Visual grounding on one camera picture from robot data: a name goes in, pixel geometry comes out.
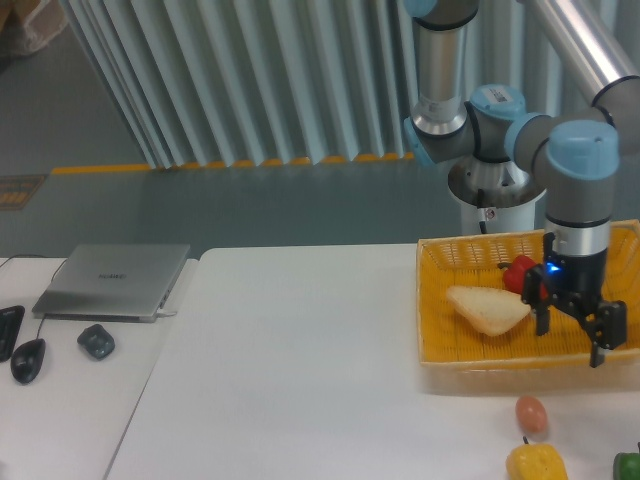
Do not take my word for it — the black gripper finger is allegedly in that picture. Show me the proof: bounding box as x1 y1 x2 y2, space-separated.
521 264 550 336
581 301 627 368

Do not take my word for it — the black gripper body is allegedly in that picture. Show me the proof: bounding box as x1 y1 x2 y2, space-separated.
541 232 608 313

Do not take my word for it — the yellow bell pepper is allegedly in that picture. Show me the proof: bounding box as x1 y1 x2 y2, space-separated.
505 436 568 480

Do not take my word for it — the black computer mouse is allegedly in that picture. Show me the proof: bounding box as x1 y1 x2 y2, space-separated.
10 338 46 385

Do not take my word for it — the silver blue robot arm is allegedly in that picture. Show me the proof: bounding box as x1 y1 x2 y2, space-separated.
405 1 639 367

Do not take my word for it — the red bell pepper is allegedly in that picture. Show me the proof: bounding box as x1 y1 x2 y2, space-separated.
497 255 537 295

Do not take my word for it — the yellow woven basket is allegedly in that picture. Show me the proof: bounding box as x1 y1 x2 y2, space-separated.
416 220 639 370

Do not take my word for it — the green bell pepper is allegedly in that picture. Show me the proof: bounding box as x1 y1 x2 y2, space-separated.
612 452 640 480

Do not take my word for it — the white bread slice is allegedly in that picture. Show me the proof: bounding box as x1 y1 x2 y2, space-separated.
446 285 531 337

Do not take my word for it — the brown egg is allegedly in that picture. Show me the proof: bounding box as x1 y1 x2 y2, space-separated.
515 396 548 434

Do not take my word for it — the white laptop plug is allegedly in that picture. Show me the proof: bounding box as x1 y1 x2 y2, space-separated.
157 309 177 318

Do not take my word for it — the grey folding partition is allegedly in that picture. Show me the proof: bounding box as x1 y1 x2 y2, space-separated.
58 0 626 171

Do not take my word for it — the silver laptop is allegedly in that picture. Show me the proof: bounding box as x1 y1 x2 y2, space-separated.
32 244 190 323

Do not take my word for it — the dark grey small case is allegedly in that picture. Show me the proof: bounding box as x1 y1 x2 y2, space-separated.
77 324 115 361

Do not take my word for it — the black keyboard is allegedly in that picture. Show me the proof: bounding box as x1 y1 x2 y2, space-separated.
0 305 25 363

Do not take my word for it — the cardboard box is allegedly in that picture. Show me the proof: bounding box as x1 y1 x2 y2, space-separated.
1 0 68 58

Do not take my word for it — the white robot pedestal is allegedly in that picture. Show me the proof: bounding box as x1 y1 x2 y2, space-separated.
454 193 544 235

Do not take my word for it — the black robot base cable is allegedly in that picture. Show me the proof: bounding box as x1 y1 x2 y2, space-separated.
475 188 489 235

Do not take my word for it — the black mouse cable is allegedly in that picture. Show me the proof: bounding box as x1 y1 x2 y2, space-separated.
0 254 71 341

